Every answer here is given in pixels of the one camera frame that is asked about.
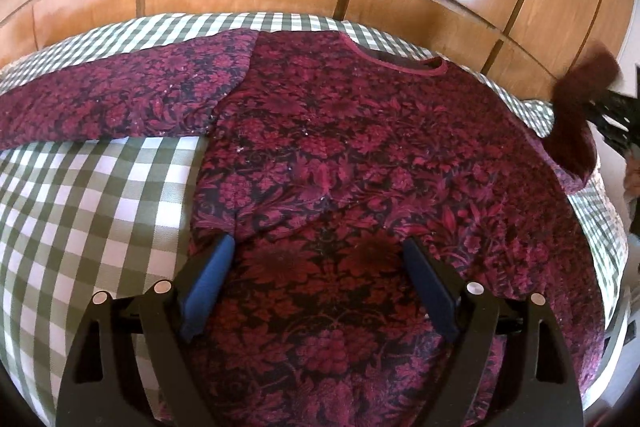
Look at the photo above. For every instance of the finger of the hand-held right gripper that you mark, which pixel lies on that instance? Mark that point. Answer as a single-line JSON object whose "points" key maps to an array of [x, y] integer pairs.
{"points": [[611, 119]]}

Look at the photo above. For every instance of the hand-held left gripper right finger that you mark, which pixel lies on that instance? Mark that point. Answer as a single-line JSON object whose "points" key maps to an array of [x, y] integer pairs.
{"points": [[430, 284]]}

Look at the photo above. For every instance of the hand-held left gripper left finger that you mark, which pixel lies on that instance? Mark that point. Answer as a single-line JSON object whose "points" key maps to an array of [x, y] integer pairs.
{"points": [[207, 287]]}

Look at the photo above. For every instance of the maroon floral shirt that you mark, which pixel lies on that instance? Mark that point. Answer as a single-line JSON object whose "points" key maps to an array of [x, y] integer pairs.
{"points": [[360, 147]]}

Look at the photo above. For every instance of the green white checkered bedsheet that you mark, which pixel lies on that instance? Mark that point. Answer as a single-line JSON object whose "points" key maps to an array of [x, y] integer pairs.
{"points": [[95, 217]]}

